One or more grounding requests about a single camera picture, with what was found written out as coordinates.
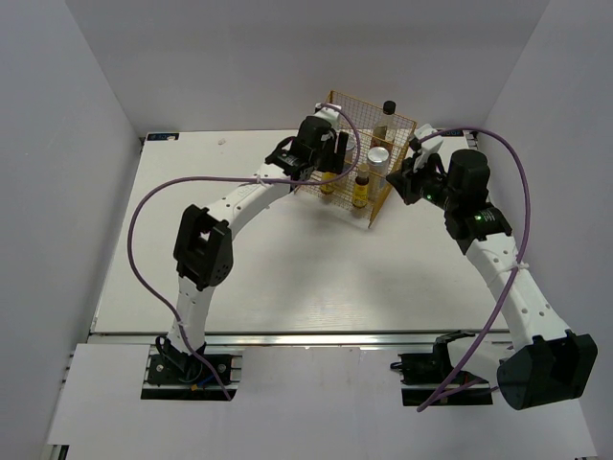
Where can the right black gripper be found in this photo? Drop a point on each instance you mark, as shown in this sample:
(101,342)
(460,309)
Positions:
(404,181)

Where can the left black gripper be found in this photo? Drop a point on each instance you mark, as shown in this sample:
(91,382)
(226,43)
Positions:
(334,161)

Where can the white shaker blue label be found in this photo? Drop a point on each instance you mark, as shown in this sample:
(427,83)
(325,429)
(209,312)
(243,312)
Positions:
(350,150)
(378,159)

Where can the tall black-capped sauce bottle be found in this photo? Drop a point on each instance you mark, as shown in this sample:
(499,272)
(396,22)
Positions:
(385,129)

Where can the small yellow-label bottle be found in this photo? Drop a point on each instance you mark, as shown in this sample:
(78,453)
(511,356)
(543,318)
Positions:
(328,186)
(360,190)

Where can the small yellow-label bottle front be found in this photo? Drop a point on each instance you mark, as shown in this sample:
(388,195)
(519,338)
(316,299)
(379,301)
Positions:
(328,186)

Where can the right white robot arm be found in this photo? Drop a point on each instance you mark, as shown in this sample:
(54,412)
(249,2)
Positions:
(548,362)

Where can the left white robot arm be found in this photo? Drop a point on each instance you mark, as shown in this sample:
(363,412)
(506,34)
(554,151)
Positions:
(204,245)

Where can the blue table label right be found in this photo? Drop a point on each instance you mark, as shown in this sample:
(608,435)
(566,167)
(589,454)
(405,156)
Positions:
(451,133)

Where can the blue table label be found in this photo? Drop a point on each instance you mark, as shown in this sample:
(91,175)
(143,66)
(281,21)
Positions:
(451,133)
(162,136)

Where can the blue table label left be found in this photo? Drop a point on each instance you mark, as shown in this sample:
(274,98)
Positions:
(162,136)

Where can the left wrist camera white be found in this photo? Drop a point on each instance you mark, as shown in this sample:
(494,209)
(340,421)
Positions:
(328,112)

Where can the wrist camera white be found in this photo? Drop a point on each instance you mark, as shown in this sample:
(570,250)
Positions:
(328,112)
(424,142)

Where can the gold wire rack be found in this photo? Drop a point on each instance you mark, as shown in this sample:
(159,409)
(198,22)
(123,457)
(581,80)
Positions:
(359,121)

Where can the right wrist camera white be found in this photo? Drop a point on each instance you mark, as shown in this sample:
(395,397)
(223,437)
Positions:
(424,142)

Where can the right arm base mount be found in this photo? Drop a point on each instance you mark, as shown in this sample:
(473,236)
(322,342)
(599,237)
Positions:
(421,373)

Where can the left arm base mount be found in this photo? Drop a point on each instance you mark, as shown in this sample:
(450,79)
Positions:
(175,376)

